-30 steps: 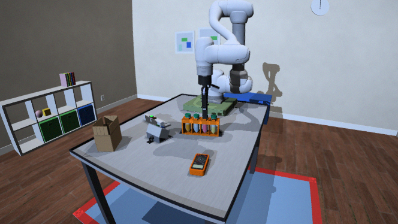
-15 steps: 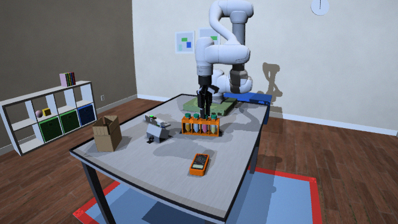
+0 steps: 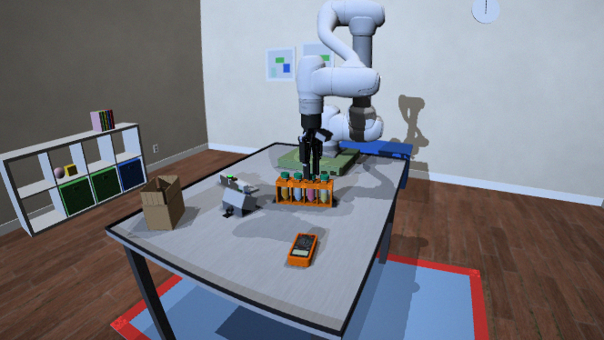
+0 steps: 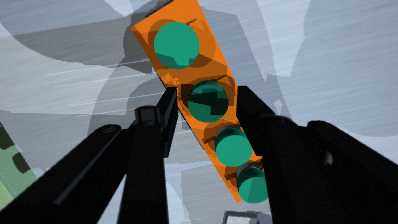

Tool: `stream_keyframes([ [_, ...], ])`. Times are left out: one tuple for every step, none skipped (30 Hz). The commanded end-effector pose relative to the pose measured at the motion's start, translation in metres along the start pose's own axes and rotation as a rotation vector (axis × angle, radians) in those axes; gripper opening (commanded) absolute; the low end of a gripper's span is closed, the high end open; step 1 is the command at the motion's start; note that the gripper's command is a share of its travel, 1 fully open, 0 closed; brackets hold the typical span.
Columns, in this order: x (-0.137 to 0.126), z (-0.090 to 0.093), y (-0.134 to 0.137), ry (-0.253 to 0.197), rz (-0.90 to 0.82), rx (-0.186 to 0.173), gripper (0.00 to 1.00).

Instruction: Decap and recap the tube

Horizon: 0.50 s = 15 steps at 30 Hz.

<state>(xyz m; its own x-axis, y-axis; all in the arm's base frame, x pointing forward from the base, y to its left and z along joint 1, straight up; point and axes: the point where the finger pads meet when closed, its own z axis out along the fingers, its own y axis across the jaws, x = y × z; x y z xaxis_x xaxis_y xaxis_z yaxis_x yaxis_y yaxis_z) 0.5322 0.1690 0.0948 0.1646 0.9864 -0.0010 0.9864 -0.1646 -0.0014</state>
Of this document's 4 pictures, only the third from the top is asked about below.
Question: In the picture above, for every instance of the brown cardboard box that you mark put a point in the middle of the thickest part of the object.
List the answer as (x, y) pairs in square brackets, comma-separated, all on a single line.
[(163, 206)]

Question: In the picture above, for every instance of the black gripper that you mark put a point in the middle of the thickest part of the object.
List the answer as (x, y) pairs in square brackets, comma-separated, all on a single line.
[(309, 123)]

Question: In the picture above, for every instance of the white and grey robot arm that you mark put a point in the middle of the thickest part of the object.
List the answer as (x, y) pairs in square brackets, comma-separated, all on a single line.
[(353, 79)]

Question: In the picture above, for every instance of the orange multimeter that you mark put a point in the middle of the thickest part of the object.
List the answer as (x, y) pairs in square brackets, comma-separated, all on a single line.
[(302, 250)]

